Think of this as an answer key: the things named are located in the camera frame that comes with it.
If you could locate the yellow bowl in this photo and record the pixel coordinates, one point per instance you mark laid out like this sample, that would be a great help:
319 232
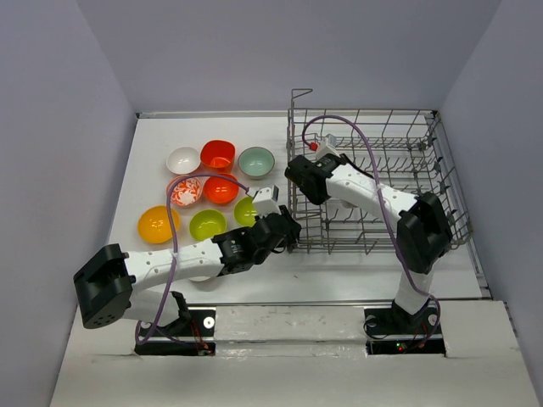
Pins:
154 226

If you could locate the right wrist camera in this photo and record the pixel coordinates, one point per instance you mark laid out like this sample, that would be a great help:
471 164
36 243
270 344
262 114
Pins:
326 146

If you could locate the beige painted ceramic bowl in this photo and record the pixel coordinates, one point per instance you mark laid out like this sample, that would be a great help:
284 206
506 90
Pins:
347 204

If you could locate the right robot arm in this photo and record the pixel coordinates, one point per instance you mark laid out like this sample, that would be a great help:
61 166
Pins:
417 225

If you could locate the lime green bowl left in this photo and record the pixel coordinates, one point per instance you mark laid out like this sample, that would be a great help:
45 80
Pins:
206 224

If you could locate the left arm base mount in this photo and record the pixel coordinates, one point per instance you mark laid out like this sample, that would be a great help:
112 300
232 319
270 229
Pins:
191 334

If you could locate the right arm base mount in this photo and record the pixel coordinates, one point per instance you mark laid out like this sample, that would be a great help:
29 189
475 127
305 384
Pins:
388 335

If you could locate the red white patterned bowl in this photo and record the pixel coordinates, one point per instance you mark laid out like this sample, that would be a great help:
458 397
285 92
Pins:
187 192

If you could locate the small white bowl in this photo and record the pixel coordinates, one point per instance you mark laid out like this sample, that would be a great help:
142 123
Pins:
183 160

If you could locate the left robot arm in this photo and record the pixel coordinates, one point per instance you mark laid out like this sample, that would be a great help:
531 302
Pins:
114 284

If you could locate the lime green bowl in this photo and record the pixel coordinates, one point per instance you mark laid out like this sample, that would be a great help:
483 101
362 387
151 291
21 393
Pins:
206 224
244 212

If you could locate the lime green bowl right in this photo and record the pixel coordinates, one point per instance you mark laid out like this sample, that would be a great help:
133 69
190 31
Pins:
244 212

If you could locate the orange square bowl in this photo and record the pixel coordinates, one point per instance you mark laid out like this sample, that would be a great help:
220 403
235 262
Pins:
218 155

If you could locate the orange round bowl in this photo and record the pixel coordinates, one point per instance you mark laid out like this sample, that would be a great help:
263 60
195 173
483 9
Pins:
221 189

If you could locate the pale green ceramic bowl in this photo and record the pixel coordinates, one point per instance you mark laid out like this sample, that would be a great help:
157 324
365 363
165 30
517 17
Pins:
256 162

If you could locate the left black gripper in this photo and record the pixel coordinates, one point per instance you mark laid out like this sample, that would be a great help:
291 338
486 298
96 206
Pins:
292 238

